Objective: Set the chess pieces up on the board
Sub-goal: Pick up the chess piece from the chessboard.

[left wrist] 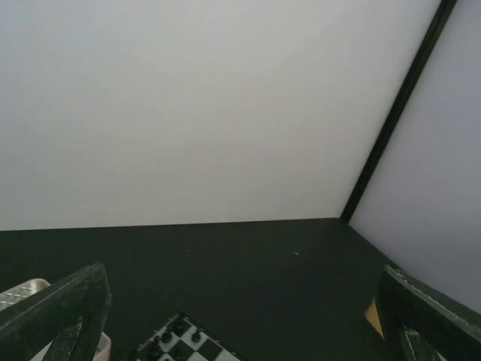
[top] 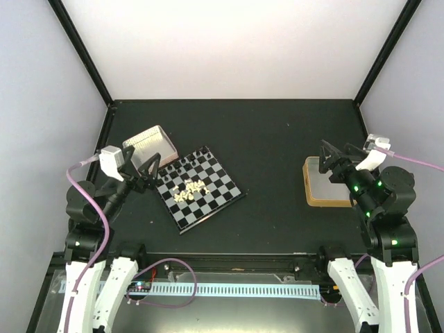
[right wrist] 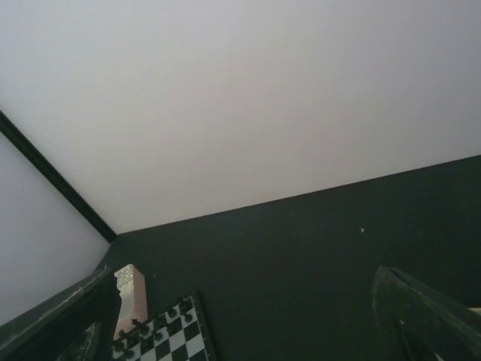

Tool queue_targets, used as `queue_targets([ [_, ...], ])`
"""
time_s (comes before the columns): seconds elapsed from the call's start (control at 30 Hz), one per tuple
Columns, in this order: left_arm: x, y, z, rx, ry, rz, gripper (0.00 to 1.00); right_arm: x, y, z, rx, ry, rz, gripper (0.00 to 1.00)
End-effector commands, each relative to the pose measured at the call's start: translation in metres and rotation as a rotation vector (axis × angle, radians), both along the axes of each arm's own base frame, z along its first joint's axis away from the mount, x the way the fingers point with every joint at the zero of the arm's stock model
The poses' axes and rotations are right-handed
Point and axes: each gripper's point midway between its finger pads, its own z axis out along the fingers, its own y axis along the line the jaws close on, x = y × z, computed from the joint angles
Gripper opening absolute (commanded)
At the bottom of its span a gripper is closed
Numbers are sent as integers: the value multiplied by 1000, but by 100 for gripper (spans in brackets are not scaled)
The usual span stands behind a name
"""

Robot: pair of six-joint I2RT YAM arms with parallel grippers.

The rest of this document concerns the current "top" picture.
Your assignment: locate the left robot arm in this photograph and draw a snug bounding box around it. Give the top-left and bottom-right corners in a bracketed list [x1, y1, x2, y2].
[58, 146, 161, 332]

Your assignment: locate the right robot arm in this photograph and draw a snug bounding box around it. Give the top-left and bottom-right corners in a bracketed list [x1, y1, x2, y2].
[315, 137, 419, 332]

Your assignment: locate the black chess pieces row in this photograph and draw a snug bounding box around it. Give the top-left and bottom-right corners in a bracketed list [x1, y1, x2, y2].
[157, 146, 218, 185]

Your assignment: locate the pile of white chess pieces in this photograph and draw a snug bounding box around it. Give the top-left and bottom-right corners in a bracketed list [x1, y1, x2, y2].
[173, 179, 210, 203]

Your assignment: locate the left circuit board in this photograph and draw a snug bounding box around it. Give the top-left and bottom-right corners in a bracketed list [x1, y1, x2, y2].
[127, 281, 152, 296]

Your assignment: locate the circuit board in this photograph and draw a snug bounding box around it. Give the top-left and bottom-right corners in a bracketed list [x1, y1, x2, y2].
[320, 284, 340, 296]
[127, 281, 152, 296]

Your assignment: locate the right circuit board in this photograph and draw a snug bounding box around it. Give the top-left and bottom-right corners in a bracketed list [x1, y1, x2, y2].
[320, 284, 340, 296]

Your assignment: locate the pink metal tin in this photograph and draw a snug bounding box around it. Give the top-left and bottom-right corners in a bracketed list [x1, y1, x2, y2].
[122, 125, 178, 169]

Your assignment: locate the gold metal tin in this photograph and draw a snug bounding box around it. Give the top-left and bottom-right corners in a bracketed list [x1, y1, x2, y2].
[302, 156, 352, 207]

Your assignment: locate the black white chessboard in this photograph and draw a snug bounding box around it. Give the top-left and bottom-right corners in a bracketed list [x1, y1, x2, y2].
[156, 146, 246, 234]

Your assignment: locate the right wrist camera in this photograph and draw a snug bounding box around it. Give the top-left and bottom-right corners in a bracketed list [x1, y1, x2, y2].
[355, 134, 391, 171]

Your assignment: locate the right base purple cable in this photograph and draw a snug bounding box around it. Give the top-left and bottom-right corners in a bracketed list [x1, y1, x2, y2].
[321, 255, 379, 308]

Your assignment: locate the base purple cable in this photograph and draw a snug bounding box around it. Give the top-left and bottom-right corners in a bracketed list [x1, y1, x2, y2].
[124, 257, 198, 309]
[321, 255, 379, 308]

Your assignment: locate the black mounting rail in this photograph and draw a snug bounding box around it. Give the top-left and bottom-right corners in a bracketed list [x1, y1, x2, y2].
[139, 253, 326, 280]

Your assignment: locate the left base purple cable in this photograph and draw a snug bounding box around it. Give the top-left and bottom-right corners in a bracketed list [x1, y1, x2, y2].
[124, 257, 198, 309]

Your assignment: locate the light blue cable duct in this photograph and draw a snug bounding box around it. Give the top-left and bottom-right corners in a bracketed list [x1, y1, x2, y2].
[57, 280, 321, 301]

